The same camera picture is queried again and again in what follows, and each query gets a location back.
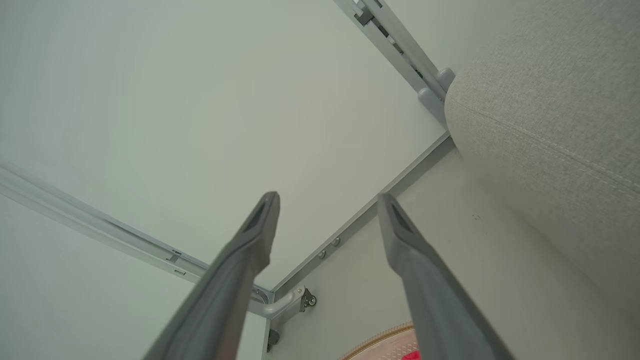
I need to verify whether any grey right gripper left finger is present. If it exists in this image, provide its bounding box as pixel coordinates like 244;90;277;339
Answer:
142;191;281;360

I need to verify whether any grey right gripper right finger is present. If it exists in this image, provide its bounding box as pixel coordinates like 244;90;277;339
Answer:
377;193;516;360

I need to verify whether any grey fabric sofa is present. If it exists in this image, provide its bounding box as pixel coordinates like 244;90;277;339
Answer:
444;0;640;346

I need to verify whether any grey metal tube foot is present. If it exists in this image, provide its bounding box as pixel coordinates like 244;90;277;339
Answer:
249;285;307;321

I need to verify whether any grey partition side rail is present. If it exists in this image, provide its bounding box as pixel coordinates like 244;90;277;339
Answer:
0;161;275;305

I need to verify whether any grey double frame post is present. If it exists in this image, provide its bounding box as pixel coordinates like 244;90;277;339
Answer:
334;0;457;126

